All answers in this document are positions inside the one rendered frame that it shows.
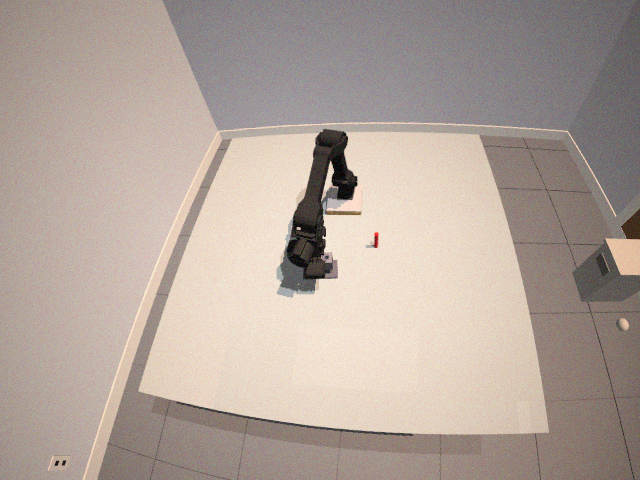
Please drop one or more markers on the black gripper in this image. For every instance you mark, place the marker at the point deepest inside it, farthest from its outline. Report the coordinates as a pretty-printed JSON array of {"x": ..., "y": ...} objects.
[{"x": 316, "y": 267}]

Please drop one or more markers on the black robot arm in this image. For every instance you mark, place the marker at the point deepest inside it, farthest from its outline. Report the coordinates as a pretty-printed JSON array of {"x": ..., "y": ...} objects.
[{"x": 329, "y": 146}]

